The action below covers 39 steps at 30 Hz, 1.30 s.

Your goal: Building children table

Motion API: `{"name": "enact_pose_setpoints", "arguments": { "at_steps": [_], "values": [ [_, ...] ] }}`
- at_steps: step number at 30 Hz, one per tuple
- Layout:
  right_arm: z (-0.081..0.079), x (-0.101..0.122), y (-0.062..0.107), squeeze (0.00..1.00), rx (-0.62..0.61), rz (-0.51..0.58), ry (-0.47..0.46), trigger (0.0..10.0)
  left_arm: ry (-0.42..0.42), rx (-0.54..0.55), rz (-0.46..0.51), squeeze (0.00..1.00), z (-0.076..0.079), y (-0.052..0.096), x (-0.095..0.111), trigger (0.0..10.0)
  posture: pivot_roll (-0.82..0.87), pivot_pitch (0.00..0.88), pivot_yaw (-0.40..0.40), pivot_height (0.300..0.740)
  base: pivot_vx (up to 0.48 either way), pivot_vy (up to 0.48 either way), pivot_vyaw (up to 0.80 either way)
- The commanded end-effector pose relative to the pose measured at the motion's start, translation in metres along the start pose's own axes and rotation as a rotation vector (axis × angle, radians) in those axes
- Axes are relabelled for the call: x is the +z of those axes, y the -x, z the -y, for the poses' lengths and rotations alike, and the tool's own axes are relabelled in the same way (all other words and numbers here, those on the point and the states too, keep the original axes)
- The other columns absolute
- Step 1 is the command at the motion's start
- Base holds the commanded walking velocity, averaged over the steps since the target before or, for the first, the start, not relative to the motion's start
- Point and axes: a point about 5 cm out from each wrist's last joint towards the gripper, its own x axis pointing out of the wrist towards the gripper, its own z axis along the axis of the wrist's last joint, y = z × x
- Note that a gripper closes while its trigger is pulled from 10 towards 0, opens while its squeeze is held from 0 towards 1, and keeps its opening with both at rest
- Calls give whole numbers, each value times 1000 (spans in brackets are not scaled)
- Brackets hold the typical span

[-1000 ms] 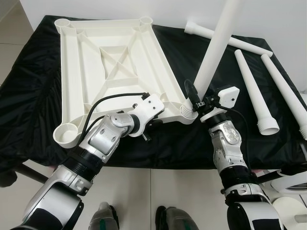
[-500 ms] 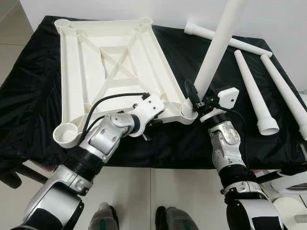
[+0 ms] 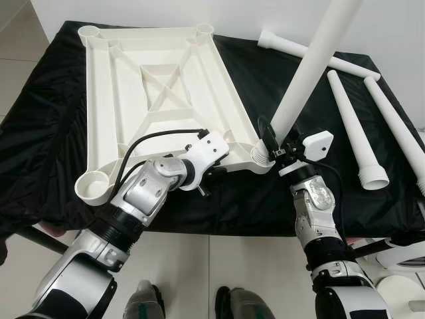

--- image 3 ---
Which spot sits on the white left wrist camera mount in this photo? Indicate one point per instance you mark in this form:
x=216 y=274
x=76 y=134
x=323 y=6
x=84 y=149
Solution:
x=211 y=151

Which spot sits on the white round base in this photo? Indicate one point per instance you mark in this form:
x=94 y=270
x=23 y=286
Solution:
x=398 y=299

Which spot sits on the grey robot foot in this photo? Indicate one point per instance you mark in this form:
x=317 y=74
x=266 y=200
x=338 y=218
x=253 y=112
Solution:
x=246 y=306
x=143 y=302

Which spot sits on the grey robot left foot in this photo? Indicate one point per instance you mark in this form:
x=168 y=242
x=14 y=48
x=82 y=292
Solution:
x=143 y=302

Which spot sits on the grey metal rod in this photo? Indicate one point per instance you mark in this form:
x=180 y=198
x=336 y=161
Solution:
x=418 y=306

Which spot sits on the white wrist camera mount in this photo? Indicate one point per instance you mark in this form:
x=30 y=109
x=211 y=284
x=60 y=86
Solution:
x=211 y=151
x=319 y=145

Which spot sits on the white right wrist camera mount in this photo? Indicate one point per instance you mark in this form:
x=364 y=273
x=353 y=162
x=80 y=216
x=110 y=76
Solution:
x=319 y=145

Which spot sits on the grey robot right foot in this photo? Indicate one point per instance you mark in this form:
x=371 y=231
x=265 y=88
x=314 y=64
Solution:
x=246 y=306

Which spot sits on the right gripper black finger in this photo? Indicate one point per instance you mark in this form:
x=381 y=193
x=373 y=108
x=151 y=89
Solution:
x=267 y=133

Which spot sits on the white plastic table top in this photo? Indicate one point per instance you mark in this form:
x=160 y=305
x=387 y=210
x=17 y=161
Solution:
x=109 y=100

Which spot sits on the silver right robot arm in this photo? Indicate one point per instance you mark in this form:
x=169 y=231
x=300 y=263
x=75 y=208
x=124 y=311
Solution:
x=319 y=206

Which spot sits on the black table cloth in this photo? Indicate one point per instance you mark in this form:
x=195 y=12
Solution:
x=46 y=133

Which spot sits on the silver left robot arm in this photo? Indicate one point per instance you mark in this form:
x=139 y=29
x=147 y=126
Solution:
x=143 y=193

